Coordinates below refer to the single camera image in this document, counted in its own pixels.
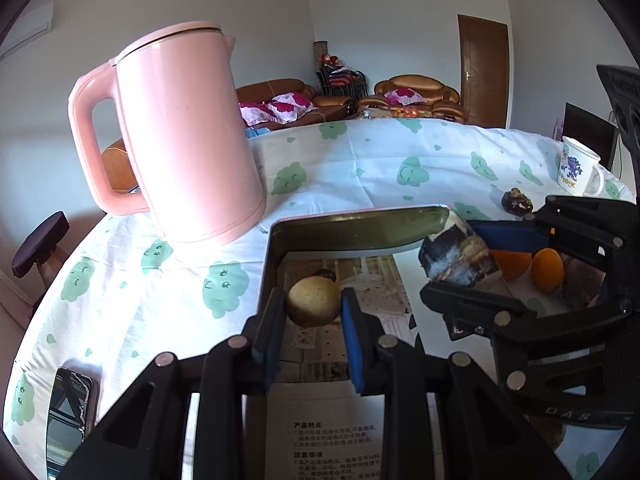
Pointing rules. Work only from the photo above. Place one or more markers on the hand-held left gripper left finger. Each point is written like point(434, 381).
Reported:
point(272, 350)

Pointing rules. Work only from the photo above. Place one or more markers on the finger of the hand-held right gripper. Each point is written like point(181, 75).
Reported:
point(470, 300)
point(505, 236)

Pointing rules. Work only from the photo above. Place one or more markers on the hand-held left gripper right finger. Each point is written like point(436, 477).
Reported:
point(352, 350)

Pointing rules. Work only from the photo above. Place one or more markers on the orange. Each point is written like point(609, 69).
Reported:
point(547, 270)
point(512, 265)

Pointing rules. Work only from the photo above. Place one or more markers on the yellow round fruit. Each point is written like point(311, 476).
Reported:
point(312, 301)

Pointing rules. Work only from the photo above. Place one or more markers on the pink metal tin box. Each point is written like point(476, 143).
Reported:
point(350, 230)

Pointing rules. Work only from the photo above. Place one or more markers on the white printed mug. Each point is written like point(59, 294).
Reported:
point(575, 165)

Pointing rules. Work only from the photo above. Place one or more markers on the black television screen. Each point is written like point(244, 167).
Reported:
point(587, 135)

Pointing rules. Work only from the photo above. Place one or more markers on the brown leather armchair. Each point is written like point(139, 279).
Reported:
point(435, 92)

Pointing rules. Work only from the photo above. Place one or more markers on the cluttered coffee table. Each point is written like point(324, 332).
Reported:
point(400, 113)

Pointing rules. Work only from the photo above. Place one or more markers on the brown wooden door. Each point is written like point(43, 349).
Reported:
point(482, 70)

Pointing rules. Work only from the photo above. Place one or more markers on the pink floral pillow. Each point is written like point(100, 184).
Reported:
point(402, 96)
point(290, 106)
point(255, 114)

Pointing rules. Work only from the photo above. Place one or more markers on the black smartphone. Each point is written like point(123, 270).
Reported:
point(70, 420)

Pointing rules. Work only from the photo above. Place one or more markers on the pink electric kettle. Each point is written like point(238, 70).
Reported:
point(190, 150)

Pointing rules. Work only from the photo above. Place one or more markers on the blue cloth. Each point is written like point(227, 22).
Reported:
point(256, 133)

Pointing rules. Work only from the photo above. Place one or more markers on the stacked chairs with red items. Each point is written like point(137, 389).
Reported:
point(340, 72)

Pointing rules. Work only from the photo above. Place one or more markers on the dark wooden stool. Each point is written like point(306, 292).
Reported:
point(40, 245)

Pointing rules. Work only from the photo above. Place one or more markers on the brown leather sofa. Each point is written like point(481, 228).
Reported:
point(290, 91)

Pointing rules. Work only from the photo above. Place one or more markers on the white wall air conditioner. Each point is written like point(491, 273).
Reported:
point(25, 27)

